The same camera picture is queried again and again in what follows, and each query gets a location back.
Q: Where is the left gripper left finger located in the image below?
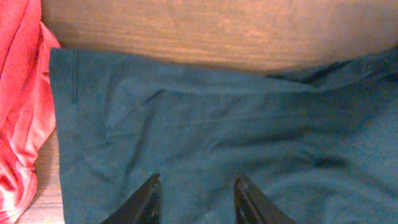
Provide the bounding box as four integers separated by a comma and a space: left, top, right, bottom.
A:
101, 174, 162, 224

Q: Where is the red printed t-shirt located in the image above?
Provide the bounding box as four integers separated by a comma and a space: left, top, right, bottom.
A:
1, 0, 60, 223

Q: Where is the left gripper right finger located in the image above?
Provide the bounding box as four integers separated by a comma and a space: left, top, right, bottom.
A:
234, 174, 295, 224

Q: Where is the black Nike t-shirt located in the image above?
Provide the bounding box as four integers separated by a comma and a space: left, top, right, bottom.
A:
49, 49, 397, 223

